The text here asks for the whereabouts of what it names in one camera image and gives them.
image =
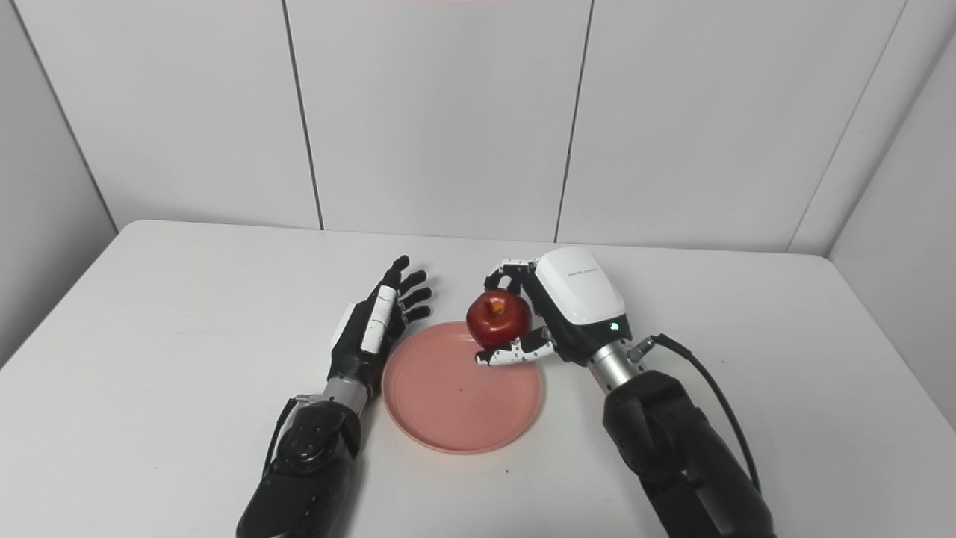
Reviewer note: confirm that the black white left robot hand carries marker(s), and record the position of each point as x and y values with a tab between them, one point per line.
351	347

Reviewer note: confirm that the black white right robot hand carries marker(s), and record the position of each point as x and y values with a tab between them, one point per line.
582	291

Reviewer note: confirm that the red apple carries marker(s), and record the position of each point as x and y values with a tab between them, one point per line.
499	320

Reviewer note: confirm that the pink plastic plate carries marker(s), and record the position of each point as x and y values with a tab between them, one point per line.
455	403

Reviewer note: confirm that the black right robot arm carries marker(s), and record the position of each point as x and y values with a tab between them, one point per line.
672	448

